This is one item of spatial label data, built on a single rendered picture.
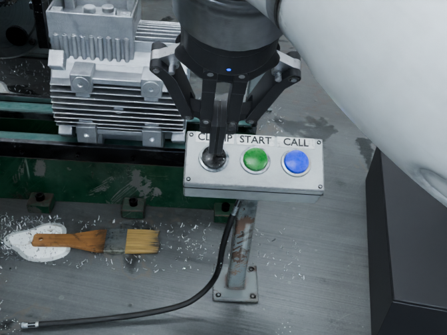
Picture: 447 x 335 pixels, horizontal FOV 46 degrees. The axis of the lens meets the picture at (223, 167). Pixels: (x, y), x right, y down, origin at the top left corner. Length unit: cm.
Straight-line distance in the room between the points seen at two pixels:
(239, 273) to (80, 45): 41
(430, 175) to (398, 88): 4
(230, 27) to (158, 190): 61
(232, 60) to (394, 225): 51
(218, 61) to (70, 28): 44
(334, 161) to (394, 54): 91
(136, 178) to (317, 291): 35
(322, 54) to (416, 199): 69
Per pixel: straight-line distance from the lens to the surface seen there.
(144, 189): 92
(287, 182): 63
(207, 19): 33
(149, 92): 77
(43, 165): 92
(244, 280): 81
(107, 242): 88
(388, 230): 82
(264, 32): 34
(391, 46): 20
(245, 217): 71
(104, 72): 80
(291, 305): 83
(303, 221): 95
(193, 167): 63
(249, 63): 38
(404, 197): 89
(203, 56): 38
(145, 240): 88
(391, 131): 22
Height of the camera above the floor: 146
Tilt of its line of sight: 40 degrees down
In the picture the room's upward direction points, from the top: 6 degrees clockwise
